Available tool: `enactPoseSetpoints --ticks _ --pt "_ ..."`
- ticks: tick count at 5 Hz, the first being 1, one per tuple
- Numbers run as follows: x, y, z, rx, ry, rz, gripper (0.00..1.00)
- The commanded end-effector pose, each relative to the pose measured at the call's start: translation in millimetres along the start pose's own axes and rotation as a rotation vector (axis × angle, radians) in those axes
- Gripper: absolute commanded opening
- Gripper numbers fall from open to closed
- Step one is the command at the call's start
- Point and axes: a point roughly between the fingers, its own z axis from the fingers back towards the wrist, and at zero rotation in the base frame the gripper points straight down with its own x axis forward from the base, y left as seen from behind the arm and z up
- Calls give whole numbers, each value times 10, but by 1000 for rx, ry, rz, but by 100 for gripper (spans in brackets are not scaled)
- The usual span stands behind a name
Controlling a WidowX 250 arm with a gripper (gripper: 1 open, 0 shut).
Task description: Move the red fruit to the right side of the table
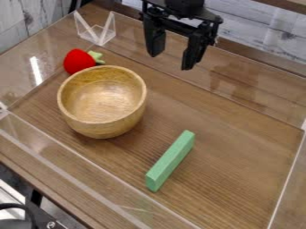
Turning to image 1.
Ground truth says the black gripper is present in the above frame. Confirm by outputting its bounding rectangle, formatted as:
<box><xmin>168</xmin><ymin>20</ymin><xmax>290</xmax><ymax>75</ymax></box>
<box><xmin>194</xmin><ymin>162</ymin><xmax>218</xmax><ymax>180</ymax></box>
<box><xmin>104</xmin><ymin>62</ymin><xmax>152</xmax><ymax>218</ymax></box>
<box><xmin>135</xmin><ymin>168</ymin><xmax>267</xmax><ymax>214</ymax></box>
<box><xmin>142</xmin><ymin>0</ymin><xmax>223</xmax><ymax>70</ymax></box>

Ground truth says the red plush strawberry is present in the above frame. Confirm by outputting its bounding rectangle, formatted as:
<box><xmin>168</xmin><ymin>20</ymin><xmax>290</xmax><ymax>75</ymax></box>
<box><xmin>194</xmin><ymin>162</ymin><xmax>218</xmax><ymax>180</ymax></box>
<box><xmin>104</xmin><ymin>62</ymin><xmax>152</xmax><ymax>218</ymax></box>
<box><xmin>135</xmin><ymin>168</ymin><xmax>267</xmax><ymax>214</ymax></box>
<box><xmin>63</xmin><ymin>48</ymin><xmax>106</xmax><ymax>74</ymax></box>

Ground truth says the wooden bowl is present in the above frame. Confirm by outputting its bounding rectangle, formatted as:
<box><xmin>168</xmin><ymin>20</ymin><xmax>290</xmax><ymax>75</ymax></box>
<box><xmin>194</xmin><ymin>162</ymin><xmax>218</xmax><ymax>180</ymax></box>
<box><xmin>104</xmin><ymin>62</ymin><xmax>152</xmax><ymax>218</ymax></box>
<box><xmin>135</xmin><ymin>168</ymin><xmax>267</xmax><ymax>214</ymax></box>
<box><xmin>56</xmin><ymin>65</ymin><xmax>147</xmax><ymax>139</ymax></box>

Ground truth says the green rectangular block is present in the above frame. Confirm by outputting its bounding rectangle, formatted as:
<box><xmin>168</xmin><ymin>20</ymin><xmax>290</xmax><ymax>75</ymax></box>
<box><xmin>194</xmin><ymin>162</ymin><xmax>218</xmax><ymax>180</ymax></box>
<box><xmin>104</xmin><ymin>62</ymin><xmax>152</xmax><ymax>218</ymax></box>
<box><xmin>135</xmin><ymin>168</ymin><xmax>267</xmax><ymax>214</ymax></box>
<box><xmin>144</xmin><ymin>130</ymin><xmax>195</xmax><ymax>192</ymax></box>

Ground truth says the clear acrylic corner bracket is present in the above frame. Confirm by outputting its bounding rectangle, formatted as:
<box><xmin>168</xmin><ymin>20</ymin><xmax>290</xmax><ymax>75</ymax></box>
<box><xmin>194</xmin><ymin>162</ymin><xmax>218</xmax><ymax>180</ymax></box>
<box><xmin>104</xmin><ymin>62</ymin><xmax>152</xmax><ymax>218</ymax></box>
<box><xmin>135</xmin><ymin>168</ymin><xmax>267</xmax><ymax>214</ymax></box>
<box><xmin>74</xmin><ymin>12</ymin><xmax>116</xmax><ymax>47</ymax></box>

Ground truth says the black table leg bracket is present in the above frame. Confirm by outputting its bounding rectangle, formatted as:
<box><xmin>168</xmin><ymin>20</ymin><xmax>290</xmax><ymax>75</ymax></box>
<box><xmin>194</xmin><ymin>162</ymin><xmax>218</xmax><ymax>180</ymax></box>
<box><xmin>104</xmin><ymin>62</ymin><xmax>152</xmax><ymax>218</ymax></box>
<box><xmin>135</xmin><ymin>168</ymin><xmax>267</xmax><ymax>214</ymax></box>
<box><xmin>25</xmin><ymin>190</ymin><xmax>67</xmax><ymax>229</ymax></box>

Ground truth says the black cable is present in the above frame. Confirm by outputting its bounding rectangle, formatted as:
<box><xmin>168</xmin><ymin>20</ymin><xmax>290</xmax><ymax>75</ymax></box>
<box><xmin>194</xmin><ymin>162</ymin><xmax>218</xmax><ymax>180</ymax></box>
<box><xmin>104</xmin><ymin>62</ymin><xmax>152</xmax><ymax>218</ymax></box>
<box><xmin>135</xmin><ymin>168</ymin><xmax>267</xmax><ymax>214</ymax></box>
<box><xmin>0</xmin><ymin>202</ymin><xmax>34</xmax><ymax>229</ymax></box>

